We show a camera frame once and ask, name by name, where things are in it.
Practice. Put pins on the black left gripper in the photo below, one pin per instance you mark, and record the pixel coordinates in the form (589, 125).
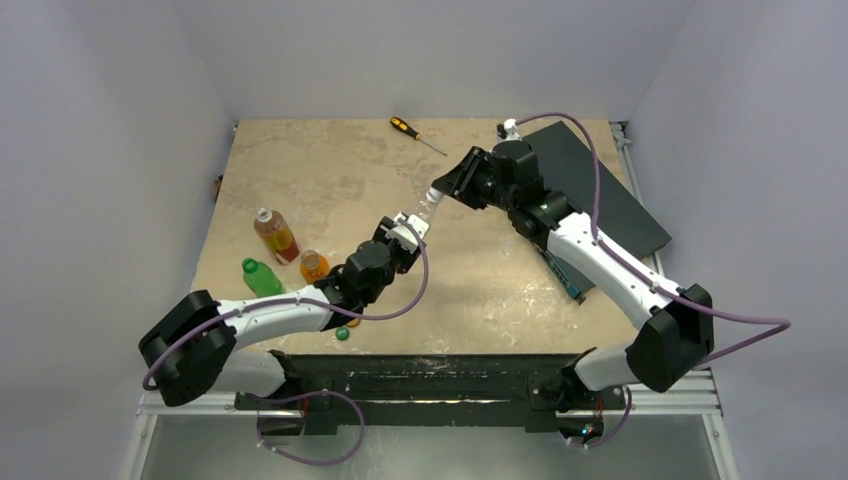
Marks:
(407, 257)

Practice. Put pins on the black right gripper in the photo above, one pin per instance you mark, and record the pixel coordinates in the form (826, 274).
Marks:
(472, 176)

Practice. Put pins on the clear plastic bottle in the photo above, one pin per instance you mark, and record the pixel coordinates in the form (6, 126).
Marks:
(426, 206)

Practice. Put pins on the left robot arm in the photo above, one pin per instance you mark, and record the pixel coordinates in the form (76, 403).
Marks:
(188, 350)

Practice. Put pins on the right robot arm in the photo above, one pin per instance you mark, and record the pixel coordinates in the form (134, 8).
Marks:
(675, 326)

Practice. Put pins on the orange juice bottle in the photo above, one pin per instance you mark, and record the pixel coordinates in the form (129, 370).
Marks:
(313, 266)

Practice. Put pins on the green bottle cap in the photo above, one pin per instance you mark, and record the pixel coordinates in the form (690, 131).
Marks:
(342, 333)

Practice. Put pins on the tea bottle with yellow-red label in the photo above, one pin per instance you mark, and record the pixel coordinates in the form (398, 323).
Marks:
(276, 235)

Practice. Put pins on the green plastic bottle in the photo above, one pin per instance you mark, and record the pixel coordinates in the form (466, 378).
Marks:
(261, 279)

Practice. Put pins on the yellow-black screwdriver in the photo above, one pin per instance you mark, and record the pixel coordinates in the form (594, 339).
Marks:
(405, 128)

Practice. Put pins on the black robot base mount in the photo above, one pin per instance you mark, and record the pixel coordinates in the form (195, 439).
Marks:
(527, 391)

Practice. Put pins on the aluminium frame rail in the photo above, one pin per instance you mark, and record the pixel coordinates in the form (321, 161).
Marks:
(695, 394)

